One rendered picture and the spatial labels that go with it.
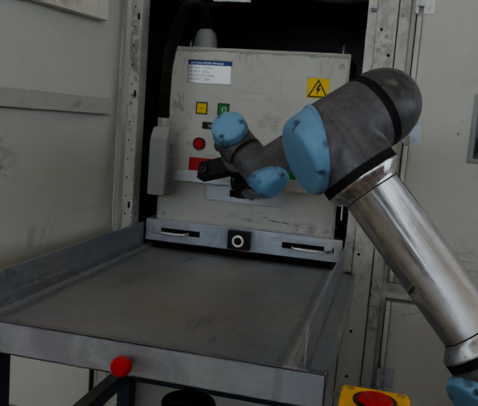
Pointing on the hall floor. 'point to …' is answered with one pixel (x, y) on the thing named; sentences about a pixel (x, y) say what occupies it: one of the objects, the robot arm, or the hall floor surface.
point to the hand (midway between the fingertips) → (244, 192)
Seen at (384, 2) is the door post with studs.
